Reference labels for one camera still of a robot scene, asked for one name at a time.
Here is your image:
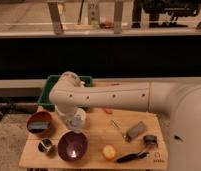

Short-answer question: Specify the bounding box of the small metal cup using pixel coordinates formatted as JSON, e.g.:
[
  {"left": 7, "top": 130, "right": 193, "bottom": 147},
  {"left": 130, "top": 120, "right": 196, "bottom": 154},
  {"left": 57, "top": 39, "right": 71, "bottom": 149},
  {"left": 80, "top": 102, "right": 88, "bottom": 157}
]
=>
[{"left": 38, "top": 139, "right": 53, "bottom": 154}]

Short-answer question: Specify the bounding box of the orange carrot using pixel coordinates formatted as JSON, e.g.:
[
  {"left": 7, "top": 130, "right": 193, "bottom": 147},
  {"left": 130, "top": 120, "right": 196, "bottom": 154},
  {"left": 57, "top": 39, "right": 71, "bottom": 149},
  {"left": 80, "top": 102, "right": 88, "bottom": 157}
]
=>
[{"left": 103, "top": 108, "right": 113, "bottom": 114}]

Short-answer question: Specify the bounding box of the wooden table board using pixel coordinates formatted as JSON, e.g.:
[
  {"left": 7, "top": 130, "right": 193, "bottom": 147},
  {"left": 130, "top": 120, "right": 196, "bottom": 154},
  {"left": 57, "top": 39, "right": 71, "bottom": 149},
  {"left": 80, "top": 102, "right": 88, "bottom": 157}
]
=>
[{"left": 19, "top": 107, "right": 168, "bottom": 170}]

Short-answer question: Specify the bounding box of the blue sponge in bowl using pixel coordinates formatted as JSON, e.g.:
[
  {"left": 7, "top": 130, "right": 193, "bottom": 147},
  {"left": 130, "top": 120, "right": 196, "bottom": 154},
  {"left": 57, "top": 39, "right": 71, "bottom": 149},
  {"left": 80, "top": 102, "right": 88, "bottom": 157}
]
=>
[{"left": 28, "top": 122, "right": 49, "bottom": 131}]

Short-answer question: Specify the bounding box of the red-brown bowl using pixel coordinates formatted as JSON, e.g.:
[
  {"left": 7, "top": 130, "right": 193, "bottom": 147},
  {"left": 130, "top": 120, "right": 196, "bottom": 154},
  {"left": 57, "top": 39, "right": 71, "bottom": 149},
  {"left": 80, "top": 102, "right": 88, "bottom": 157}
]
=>
[{"left": 27, "top": 111, "right": 52, "bottom": 135}]

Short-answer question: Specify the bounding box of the black handled tool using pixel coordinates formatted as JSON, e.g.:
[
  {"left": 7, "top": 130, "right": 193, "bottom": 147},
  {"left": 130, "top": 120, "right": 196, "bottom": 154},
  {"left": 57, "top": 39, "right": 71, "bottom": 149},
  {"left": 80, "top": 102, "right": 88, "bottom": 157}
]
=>
[{"left": 116, "top": 152, "right": 149, "bottom": 163}]

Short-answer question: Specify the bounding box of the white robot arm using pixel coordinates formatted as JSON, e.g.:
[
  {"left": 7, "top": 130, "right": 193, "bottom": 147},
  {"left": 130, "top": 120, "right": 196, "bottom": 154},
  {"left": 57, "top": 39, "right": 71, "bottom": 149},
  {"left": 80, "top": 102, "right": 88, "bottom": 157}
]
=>
[{"left": 49, "top": 72, "right": 201, "bottom": 171}]

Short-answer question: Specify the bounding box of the small dark round tin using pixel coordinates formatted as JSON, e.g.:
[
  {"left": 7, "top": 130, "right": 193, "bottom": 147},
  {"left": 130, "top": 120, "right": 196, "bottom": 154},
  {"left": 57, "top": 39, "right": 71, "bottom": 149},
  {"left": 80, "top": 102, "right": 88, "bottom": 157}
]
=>
[{"left": 143, "top": 135, "right": 157, "bottom": 146}]

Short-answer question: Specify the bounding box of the purple bowl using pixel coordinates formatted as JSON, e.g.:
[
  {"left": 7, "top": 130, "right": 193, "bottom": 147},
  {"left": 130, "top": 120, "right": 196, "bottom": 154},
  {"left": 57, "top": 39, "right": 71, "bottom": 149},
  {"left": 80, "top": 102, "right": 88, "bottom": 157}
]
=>
[{"left": 58, "top": 131, "right": 88, "bottom": 162}]

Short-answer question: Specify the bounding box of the green plastic tray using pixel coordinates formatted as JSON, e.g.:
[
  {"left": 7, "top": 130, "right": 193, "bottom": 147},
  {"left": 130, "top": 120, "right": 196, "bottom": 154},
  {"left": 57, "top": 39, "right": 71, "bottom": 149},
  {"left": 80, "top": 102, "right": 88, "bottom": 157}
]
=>
[{"left": 37, "top": 75, "right": 93, "bottom": 111}]

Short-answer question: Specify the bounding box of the white plastic cup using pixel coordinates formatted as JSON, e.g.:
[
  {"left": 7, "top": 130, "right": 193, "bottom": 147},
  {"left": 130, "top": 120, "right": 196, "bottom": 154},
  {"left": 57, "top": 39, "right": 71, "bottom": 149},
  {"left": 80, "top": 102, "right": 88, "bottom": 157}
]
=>
[{"left": 75, "top": 108, "right": 86, "bottom": 126}]

